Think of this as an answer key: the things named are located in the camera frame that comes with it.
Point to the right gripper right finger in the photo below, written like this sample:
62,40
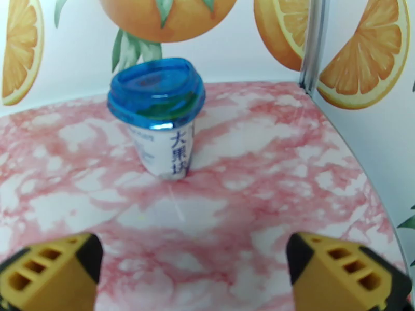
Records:
337,281

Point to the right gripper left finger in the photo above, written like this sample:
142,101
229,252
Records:
48,281

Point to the aluminium frame post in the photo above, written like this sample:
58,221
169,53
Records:
313,44

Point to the yogurt cup with blue lid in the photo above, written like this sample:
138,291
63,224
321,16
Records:
159,102

